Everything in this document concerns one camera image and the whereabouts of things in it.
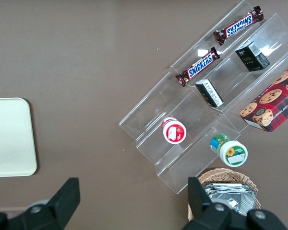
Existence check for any beige plastic tray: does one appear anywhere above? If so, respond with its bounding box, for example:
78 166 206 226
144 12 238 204
0 97 37 178

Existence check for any light tan wicker basket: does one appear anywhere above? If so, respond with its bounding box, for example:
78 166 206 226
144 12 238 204
187 167 262 222

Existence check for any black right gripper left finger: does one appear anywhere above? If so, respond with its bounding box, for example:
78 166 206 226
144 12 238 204
7 177 81 230

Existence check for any Snickers chocolate bar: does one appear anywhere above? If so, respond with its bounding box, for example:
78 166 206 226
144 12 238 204
175 46 221 88
213 5 265 46

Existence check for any silver foil container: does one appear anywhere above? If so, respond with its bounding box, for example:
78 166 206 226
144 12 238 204
201 183 256 218

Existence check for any red plaid cookie box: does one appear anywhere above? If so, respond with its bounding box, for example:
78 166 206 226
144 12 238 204
239 61 288 133

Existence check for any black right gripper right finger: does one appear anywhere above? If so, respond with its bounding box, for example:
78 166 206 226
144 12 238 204
182 176 250 230

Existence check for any green lidded yogurt cup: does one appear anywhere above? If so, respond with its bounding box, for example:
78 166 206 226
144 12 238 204
209 134 249 168

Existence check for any clear acrylic stepped stand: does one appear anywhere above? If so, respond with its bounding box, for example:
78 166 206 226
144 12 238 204
118 0 288 195

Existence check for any small black carton box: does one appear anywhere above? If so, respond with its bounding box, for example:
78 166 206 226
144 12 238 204
194 79 225 109
234 41 271 72

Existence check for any red lidded yogurt cup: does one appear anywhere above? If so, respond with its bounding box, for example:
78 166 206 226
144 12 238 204
161 117 187 145

